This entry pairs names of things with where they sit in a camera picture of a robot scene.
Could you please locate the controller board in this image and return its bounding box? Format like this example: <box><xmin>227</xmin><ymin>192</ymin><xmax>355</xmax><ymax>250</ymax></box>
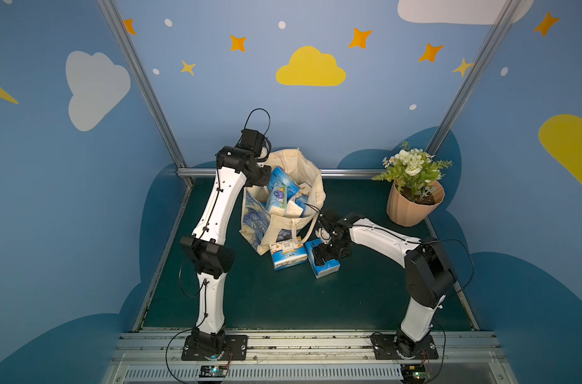
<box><xmin>198</xmin><ymin>366</ymin><xmax>230</xmax><ymax>380</ymax></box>
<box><xmin>400</xmin><ymin>365</ymin><xmax>432</xmax><ymax>384</ymax></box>

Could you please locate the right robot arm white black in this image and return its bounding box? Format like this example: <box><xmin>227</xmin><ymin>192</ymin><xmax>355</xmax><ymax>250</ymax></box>
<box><xmin>310</xmin><ymin>212</ymin><xmax>457</xmax><ymax>356</ymax></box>

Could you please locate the aluminium frame post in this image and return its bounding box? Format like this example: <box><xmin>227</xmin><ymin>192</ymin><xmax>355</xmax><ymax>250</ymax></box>
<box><xmin>425</xmin><ymin>0</ymin><xmax>522</xmax><ymax>155</ymax></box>
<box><xmin>97</xmin><ymin>0</ymin><xmax>186</xmax><ymax>171</ymax></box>

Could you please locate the light blue tissue box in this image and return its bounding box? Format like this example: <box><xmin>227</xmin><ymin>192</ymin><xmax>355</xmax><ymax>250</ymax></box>
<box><xmin>265</xmin><ymin>184</ymin><xmax>288</xmax><ymax>216</ymax></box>

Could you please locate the cream canvas tote bag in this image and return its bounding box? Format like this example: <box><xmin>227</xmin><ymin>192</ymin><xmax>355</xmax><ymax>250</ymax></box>
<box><xmin>240</xmin><ymin>149</ymin><xmax>326</xmax><ymax>255</ymax></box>

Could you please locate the left controller board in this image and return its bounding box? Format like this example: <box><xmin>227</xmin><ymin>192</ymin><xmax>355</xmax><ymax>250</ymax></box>
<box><xmin>198</xmin><ymin>366</ymin><xmax>230</xmax><ymax>380</ymax></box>

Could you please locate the left aluminium frame post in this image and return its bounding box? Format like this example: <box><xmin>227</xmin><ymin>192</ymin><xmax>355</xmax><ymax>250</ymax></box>
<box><xmin>97</xmin><ymin>0</ymin><xmax>186</xmax><ymax>171</ymax></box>

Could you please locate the right aluminium frame post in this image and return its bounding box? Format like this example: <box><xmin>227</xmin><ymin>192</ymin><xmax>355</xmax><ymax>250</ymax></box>
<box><xmin>425</xmin><ymin>0</ymin><xmax>522</xmax><ymax>155</ymax></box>

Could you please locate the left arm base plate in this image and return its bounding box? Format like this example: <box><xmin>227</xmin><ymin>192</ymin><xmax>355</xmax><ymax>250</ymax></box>
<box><xmin>182</xmin><ymin>334</ymin><xmax>249</xmax><ymax>362</ymax></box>

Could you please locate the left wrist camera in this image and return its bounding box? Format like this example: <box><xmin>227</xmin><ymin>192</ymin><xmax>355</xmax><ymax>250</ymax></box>
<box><xmin>257</xmin><ymin>138</ymin><xmax>272</xmax><ymax>163</ymax></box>

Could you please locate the floral tissue pack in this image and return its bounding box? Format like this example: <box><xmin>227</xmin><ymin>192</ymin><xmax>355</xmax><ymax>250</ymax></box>
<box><xmin>270</xmin><ymin>240</ymin><xmax>308</xmax><ymax>270</ymax></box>
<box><xmin>284</xmin><ymin>200</ymin><xmax>305</xmax><ymax>219</ymax></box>

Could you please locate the aluminium front rail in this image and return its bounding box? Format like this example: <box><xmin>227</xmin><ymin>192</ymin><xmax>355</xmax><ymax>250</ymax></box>
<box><xmin>102</xmin><ymin>328</ymin><xmax>517</xmax><ymax>383</ymax></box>

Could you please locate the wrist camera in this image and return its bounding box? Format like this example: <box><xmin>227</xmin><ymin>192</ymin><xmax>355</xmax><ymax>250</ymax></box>
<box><xmin>257</xmin><ymin>138</ymin><xmax>272</xmax><ymax>163</ymax></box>
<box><xmin>317</xmin><ymin>209</ymin><xmax>342</xmax><ymax>243</ymax></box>

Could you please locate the right controller board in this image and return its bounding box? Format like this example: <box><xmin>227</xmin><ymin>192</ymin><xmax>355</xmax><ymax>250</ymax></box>
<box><xmin>400</xmin><ymin>365</ymin><xmax>432</xmax><ymax>384</ymax></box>

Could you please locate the blue tissue pack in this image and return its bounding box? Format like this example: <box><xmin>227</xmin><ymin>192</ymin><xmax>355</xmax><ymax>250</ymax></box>
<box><xmin>305</xmin><ymin>238</ymin><xmax>341</xmax><ymax>278</ymax></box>
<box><xmin>294</xmin><ymin>182</ymin><xmax>312</xmax><ymax>211</ymax></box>
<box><xmin>267</xmin><ymin>166</ymin><xmax>301</xmax><ymax>198</ymax></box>

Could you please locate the rear aluminium frame bar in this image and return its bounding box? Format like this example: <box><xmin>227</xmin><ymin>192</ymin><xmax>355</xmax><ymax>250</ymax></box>
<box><xmin>177</xmin><ymin>168</ymin><xmax>383</xmax><ymax>179</ymax></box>

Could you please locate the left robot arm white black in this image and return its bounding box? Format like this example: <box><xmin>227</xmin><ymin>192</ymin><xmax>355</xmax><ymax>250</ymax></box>
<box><xmin>181</xmin><ymin>128</ymin><xmax>271</xmax><ymax>358</ymax></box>

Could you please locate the pink pot with flowers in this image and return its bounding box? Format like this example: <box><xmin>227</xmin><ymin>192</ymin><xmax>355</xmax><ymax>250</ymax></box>
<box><xmin>372</xmin><ymin>141</ymin><xmax>453</xmax><ymax>227</ymax></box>

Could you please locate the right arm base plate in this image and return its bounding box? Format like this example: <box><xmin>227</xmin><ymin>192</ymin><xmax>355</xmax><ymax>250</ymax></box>
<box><xmin>369</xmin><ymin>332</ymin><xmax>439</xmax><ymax>360</ymax></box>

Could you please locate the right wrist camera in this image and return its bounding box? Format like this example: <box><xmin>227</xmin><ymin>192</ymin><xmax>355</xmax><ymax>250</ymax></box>
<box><xmin>317</xmin><ymin>209</ymin><xmax>342</xmax><ymax>243</ymax></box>

